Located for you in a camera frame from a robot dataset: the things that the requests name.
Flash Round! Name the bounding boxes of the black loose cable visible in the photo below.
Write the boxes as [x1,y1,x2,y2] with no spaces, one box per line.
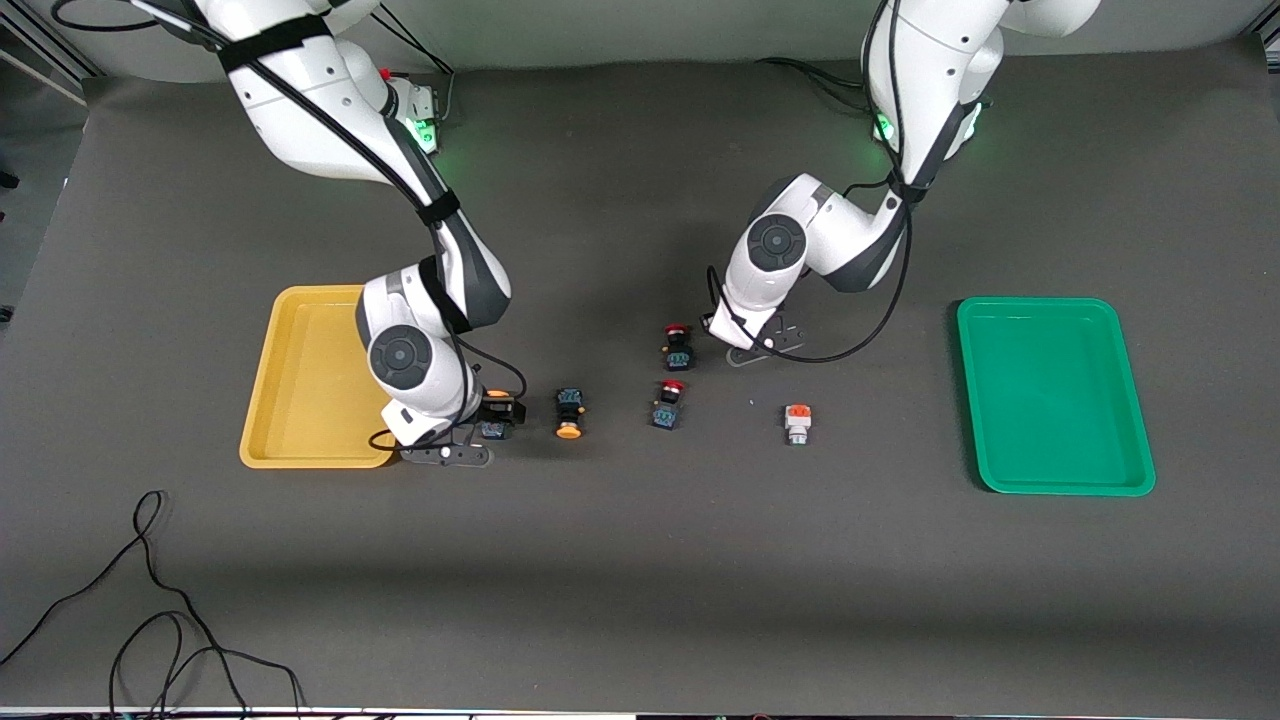
[0,490,306,720]

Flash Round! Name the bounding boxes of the black left base cables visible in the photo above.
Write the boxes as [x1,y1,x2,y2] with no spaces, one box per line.
[755,57,881,116]

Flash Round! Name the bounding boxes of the green plastic tray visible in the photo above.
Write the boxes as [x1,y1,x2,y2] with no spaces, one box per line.
[956,297,1157,497]

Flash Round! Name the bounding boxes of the black base cables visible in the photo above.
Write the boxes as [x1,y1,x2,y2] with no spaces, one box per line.
[375,5,456,76]
[755,57,881,116]

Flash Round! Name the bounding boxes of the black right base cables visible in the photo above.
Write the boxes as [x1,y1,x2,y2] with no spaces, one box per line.
[375,5,456,76]

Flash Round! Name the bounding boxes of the dark grey table mat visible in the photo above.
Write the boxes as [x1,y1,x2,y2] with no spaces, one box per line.
[0,40,1280,716]

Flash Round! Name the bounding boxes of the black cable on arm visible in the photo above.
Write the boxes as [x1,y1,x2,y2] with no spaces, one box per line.
[705,0,913,364]
[130,0,528,406]

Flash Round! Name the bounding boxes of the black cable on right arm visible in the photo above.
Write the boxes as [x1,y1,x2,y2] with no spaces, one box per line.
[130,0,528,406]

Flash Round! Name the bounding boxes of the yellow plastic tray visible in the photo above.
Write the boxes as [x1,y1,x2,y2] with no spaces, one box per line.
[238,285,399,470]

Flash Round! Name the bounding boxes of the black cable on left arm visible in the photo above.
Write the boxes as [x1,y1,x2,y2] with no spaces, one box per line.
[705,0,913,364]

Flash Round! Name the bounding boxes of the black looped cable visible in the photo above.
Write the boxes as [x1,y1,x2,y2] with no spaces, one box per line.
[50,0,216,46]

